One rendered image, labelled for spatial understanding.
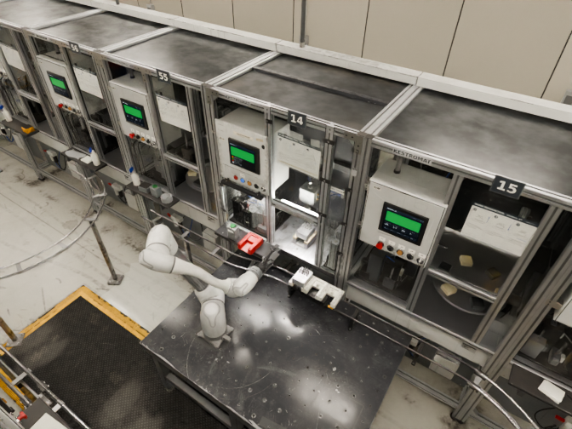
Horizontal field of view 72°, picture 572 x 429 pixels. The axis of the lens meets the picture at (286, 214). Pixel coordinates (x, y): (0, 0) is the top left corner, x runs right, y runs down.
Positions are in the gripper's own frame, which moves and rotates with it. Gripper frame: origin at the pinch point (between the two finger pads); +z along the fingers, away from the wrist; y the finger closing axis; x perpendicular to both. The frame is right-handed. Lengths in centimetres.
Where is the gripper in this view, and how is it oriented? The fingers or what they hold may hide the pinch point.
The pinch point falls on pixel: (276, 251)
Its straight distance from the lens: 265.5
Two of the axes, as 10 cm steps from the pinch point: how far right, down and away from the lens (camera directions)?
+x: -8.3, -3.7, 4.1
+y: 0.1, -7.5, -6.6
